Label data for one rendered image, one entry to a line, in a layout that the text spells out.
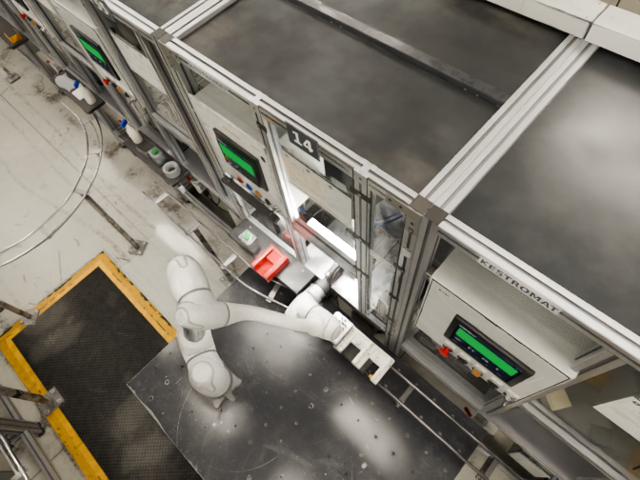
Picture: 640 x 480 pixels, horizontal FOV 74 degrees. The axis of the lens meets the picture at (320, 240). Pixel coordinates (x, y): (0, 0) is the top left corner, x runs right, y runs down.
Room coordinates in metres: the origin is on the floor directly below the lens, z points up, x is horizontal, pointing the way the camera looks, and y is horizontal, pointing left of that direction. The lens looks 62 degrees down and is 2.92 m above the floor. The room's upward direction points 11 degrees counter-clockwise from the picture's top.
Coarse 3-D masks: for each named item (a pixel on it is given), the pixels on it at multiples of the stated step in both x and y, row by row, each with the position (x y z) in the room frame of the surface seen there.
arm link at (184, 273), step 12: (180, 264) 0.79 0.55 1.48; (192, 264) 0.79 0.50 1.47; (168, 276) 0.76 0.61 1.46; (180, 276) 0.73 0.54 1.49; (192, 276) 0.73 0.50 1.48; (204, 276) 0.74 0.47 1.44; (180, 288) 0.69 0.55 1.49; (192, 288) 0.68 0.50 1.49; (204, 288) 0.68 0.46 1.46; (180, 336) 0.68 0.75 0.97; (192, 336) 0.65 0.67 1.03; (204, 336) 0.67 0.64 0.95; (180, 348) 0.65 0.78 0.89; (192, 348) 0.62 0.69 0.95; (204, 348) 0.62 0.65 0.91
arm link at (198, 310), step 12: (180, 300) 0.64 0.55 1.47; (192, 300) 0.63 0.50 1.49; (204, 300) 0.63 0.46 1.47; (216, 300) 0.64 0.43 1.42; (180, 312) 0.58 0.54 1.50; (192, 312) 0.58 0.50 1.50; (204, 312) 0.58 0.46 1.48; (216, 312) 0.58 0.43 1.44; (228, 312) 0.59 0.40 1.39; (180, 324) 0.55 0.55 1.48; (192, 324) 0.54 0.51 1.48; (204, 324) 0.54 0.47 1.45; (216, 324) 0.55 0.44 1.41
